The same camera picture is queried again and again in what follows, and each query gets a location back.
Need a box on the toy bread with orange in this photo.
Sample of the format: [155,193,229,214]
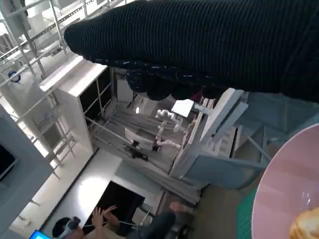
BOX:
[289,208,319,239]

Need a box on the blue ring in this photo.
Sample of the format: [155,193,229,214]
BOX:
[7,71,22,84]

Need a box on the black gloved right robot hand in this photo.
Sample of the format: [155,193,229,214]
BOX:
[63,0,319,103]

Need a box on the dark wall monitor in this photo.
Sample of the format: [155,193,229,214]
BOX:
[0,143,18,182]

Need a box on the white shelf cabinet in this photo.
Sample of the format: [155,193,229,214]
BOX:
[39,55,112,160]

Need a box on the white metal frame rack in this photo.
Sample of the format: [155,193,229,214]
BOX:
[0,0,118,180]

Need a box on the large black screen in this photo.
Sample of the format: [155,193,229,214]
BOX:
[82,180,146,236]

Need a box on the person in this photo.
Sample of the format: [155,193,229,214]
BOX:
[52,205,140,239]

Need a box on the white sheet on stand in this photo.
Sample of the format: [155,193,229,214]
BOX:
[124,128,153,151]

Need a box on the laptop with blue screen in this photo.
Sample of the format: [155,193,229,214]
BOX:
[29,230,48,239]

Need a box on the white flat panel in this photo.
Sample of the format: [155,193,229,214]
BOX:
[171,99,194,118]

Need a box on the person's hand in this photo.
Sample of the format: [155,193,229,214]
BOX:
[169,201,191,214]

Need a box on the pink bowl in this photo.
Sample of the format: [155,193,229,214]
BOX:
[251,123,319,239]

